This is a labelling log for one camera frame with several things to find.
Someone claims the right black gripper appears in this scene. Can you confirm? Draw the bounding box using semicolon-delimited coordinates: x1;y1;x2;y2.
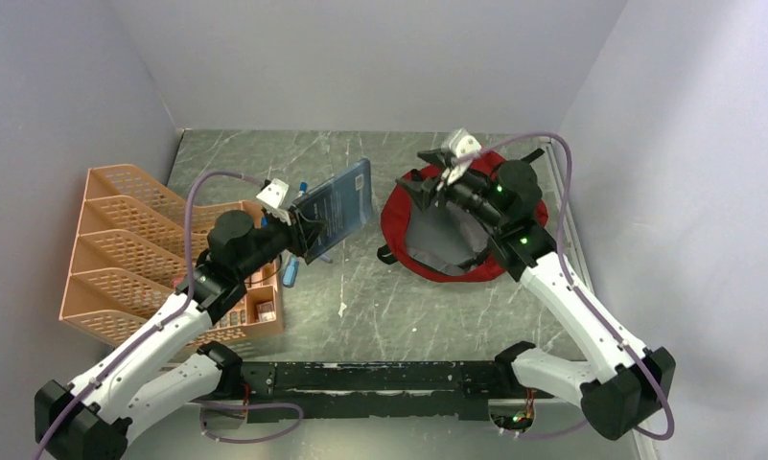
396;148;506;230

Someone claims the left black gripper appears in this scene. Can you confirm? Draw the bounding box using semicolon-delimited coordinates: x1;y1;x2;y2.
236;204;327;279

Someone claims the dark blue notebook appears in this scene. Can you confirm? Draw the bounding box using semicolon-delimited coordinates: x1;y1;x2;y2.
291;158;374;260

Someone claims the red student backpack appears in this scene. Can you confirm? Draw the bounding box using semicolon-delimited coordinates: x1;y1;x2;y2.
377;149;556;283

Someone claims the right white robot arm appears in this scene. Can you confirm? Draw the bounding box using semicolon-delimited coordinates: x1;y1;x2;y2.
396;149;676;440

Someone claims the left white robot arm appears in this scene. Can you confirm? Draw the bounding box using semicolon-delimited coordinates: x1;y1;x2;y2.
33;210;328;459

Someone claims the blue utility knife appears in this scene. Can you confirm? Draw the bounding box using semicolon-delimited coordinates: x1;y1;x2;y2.
282;256;300;288

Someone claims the small pink box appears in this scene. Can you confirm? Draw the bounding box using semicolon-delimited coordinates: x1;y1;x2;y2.
255;301;276;322

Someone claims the orange plastic file organizer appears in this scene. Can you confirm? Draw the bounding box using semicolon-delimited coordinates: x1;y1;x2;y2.
58;164;284;350

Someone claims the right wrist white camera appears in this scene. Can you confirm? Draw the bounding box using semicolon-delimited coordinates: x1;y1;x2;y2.
440;127;483;166

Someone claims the wrist white camera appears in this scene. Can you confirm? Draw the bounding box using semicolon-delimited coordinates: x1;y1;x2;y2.
440;127;483;166
256;178;292;225

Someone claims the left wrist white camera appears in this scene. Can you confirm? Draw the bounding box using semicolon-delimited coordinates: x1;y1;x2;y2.
256;178;292;225

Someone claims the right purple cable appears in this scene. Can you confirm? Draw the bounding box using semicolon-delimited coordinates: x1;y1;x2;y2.
459;131;676;442

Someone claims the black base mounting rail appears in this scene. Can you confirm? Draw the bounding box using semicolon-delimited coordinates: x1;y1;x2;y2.
202;360;547;424

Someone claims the aluminium frame rail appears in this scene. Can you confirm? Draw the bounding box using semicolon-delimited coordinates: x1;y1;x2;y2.
64;360;661;460

